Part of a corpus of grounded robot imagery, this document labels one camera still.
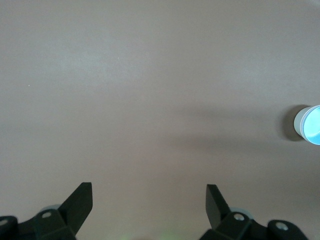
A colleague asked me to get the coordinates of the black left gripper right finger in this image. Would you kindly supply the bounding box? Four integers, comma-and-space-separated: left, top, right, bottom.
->
199, 184, 307, 240

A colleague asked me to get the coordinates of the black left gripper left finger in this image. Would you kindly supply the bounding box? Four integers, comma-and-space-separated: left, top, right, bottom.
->
0, 182, 94, 240

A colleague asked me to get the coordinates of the pink bowl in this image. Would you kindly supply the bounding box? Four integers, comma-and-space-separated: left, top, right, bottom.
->
299, 105, 320, 146

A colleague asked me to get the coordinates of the blue bowl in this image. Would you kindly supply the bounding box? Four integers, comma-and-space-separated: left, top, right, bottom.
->
301, 104, 320, 146

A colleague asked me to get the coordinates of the white bowl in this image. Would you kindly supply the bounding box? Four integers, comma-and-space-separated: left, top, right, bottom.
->
293, 105, 308, 139

